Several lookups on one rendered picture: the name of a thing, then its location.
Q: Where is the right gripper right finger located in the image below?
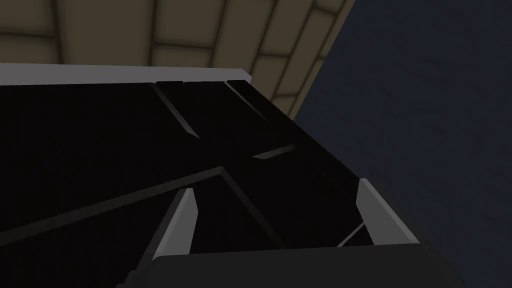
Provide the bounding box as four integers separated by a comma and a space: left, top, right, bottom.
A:
355, 178, 441, 257

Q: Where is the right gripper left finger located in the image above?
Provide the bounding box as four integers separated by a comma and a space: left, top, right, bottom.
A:
136, 187, 199, 273

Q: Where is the black cabinet with grey top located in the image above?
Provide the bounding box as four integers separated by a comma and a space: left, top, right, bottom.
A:
0, 63, 375, 288

